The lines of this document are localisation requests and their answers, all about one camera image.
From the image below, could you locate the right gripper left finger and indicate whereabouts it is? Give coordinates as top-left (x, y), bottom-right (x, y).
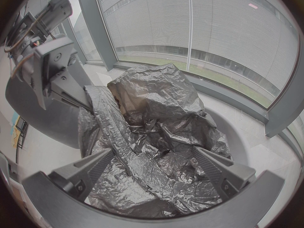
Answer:
top-left (49, 149), bottom-right (115, 202)

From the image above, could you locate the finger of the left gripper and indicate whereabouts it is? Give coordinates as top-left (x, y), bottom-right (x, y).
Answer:
top-left (50, 70), bottom-right (92, 109)
top-left (46, 90), bottom-right (92, 111)

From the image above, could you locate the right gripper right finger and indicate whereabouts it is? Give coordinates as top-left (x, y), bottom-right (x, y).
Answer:
top-left (192, 146), bottom-right (256, 202)

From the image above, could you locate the black plastic bag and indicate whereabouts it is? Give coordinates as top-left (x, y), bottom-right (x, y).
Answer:
top-left (78, 64), bottom-right (234, 219)

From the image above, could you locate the window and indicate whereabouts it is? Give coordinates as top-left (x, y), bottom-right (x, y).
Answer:
top-left (60, 0), bottom-right (304, 156)

